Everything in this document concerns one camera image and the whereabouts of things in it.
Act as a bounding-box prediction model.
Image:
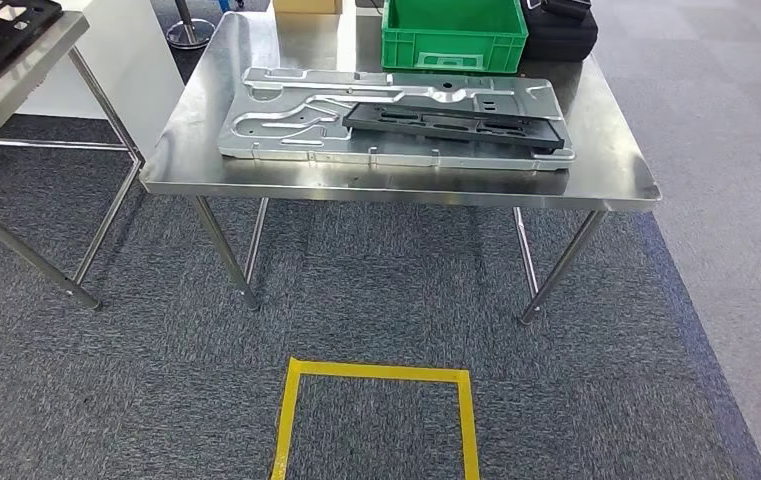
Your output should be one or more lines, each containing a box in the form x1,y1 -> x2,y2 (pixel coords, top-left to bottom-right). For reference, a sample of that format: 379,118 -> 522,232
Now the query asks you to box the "stainless steel side table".
0,9 -> 146,313

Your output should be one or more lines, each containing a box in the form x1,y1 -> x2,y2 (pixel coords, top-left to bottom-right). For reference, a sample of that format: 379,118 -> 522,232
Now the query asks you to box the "metal barrier stanchion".
166,0 -> 217,50

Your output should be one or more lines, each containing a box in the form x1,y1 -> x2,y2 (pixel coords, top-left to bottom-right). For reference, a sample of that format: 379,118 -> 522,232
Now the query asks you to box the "stainless steel workbench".
139,9 -> 663,326

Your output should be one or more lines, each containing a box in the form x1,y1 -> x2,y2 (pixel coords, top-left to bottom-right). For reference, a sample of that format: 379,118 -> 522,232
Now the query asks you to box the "black carrying case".
522,0 -> 600,64

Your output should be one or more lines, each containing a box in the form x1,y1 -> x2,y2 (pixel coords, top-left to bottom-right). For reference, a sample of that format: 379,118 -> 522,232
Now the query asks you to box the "stamped sheet metal panel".
217,66 -> 577,172

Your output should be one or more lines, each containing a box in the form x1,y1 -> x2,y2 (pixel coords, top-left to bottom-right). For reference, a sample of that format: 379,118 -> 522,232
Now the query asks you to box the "green plastic crate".
380,0 -> 530,75

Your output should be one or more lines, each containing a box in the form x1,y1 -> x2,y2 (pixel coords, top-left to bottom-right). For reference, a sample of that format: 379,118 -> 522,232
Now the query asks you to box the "white cabinet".
15,0 -> 186,160

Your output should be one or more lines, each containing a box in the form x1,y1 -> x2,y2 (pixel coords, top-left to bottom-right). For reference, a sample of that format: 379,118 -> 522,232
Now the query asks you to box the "cardboard box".
272,0 -> 344,16

